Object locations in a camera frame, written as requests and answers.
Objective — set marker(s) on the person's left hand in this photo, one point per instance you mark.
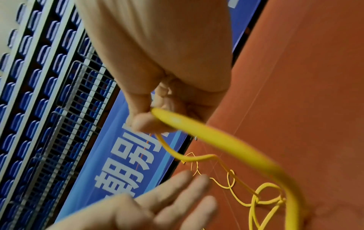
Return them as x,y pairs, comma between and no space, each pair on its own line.
142,206

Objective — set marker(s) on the person's right hand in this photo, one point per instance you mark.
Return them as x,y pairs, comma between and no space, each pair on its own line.
165,45

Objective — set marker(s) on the blue banner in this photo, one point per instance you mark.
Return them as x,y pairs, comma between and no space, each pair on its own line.
131,166

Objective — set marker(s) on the rows of blue seats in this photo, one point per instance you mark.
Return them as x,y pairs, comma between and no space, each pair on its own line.
45,103

